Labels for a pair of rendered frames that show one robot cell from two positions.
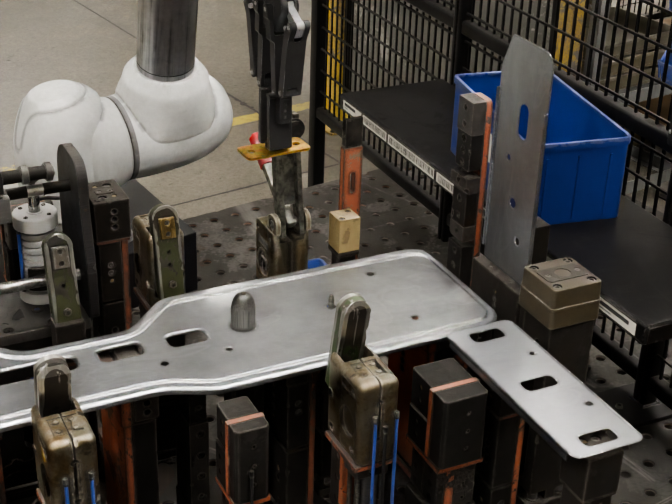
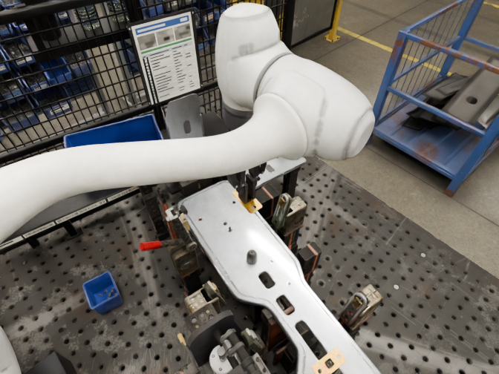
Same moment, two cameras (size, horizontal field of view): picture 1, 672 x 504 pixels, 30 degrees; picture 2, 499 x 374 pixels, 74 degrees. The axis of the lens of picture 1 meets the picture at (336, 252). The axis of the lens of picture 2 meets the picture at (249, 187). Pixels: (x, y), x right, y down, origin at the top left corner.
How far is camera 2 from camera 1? 1.57 m
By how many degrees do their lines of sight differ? 73
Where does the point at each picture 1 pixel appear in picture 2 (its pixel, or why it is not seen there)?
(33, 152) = not seen: outside the picture
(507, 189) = not seen: hidden behind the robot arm
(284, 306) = (233, 246)
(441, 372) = (261, 196)
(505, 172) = not seen: hidden behind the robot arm
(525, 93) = (185, 117)
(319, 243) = (27, 303)
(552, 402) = (279, 165)
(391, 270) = (196, 212)
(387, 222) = (10, 271)
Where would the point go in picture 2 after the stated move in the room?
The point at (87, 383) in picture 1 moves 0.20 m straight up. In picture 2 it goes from (313, 311) to (326, 278)
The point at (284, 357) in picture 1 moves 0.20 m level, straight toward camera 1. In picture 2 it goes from (272, 240) to (334, 231)
